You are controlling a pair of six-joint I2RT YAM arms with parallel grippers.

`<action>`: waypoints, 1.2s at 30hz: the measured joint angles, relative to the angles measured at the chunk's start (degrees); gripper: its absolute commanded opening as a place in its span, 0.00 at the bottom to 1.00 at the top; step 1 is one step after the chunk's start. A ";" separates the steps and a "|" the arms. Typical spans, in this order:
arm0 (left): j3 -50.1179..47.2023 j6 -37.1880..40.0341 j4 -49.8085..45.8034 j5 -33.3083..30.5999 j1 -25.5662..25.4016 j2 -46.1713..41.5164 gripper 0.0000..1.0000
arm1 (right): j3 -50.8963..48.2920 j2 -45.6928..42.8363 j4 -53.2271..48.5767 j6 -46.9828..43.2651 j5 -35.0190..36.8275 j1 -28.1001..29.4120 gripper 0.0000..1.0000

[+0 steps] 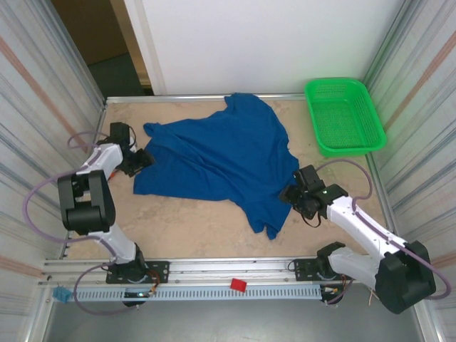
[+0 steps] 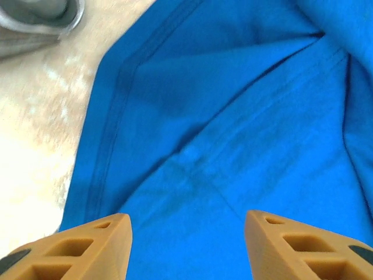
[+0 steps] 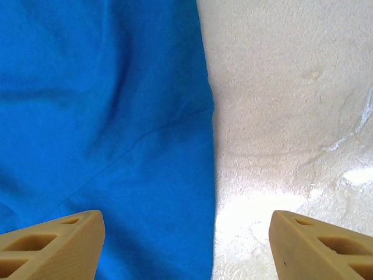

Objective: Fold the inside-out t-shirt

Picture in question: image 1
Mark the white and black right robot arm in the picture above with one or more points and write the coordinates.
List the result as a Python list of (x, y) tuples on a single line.
[(351, 224)]

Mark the blue printed t-shirt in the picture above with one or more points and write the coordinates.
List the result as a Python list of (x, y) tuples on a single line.
[(221, 156)]

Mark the thin aluminium table edge rail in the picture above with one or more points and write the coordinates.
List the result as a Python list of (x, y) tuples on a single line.
[(178, 97)]

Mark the wide aluminium mounting rail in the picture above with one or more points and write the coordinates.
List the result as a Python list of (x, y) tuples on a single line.
[(213, 265)]

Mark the small red block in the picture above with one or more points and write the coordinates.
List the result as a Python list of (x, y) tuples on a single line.
[(238, 285)]

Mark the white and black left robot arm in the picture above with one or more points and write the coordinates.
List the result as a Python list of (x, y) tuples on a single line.
[(105, 156)]

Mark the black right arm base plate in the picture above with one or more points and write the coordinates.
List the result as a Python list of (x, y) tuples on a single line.
[(303, 272)]

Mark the green plastic basket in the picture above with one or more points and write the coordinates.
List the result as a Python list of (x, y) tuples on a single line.
[(342, 117)]

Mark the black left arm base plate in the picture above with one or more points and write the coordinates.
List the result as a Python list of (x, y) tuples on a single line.
[(160, 272)]

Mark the brown cardboard box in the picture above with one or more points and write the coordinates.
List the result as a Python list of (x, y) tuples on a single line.
[(92, 32)]

